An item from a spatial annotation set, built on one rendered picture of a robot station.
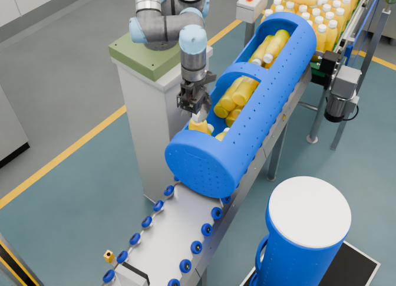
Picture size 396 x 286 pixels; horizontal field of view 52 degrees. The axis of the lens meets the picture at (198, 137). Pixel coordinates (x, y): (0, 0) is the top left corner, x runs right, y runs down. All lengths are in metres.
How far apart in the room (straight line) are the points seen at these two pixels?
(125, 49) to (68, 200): 1.33
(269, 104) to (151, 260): 0.71
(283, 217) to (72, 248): 1.52
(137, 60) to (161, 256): 0.77
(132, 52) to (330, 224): 1.02
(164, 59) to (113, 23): 2.46
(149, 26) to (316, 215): 0.82
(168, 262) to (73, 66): 2.53
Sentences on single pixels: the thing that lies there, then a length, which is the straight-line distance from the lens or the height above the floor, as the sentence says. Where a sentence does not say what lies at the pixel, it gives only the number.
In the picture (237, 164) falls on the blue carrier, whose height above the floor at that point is 1.16.
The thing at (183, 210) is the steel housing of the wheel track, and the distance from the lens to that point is 1.55.
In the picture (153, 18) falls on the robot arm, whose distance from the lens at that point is 1.24.
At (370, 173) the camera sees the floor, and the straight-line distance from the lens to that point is 2.98.
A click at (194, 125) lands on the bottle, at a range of 1.40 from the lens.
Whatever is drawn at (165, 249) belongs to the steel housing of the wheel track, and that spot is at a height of 0.93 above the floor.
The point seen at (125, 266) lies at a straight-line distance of 1.31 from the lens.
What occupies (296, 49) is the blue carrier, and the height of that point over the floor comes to 1.20.
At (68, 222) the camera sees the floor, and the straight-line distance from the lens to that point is 2.71.
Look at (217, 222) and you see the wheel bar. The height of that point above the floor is 0.93.
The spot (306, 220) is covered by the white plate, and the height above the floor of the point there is 1.04.
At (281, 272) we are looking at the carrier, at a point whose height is 0.78.
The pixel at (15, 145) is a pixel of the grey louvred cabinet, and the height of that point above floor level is 0.14.
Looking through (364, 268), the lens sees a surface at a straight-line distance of 2.44.
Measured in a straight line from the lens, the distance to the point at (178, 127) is 1.94.
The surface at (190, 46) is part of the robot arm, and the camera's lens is 1.13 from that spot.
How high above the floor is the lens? 2.27
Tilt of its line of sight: 50 degrees down
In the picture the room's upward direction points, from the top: 1 degrees counter-clockwise
